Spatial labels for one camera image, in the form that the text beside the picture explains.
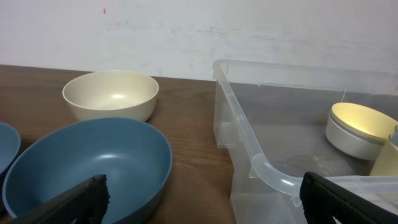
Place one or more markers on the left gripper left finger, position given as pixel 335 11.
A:
pixel 85 203

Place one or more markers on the dark blue bowl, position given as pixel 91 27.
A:
pixel 135 157
pixel 10 144

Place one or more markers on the yellow small bowl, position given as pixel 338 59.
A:
pixel 364 121

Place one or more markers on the clear plastic storage bin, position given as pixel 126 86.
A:
pixel 272 119

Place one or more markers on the white small bowl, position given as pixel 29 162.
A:
pixel 351 143

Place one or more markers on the yellow cup front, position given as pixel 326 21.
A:
pixel 386 162

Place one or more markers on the cream large bowl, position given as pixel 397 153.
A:
pixel 115 93

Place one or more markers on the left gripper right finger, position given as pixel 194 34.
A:
pixel 325 202

